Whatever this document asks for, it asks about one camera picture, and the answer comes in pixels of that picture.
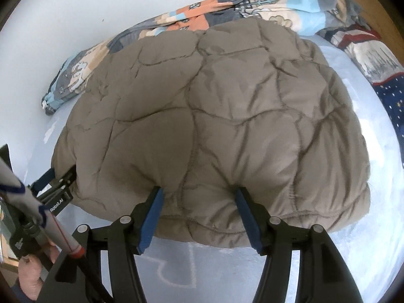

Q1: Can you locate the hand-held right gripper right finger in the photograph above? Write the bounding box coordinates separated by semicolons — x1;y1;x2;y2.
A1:
234;186;363;303

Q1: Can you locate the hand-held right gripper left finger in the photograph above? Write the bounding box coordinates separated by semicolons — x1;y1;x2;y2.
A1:
38;186;165;303

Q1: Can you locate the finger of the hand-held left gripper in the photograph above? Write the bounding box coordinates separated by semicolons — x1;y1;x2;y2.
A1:
39;165;78;203
30;168;57;194

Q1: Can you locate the brown quilted jacket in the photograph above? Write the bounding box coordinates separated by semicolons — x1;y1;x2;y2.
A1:
50;17;371;248

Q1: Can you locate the person's left hand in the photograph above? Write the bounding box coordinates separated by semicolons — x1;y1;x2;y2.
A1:
17;243;60;302

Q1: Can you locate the light blue cloud-print bed sheet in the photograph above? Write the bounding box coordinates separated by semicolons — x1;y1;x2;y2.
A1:
27;35;401;303

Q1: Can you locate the patchwork printed blanket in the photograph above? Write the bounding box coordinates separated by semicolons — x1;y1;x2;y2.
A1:
41;0;371;116

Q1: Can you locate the dark blue star-print cloth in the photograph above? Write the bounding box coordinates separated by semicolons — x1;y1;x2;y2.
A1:
317;27;404;168

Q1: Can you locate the white sleeved cable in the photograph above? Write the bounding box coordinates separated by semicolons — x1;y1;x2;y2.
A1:
0;156;114;303

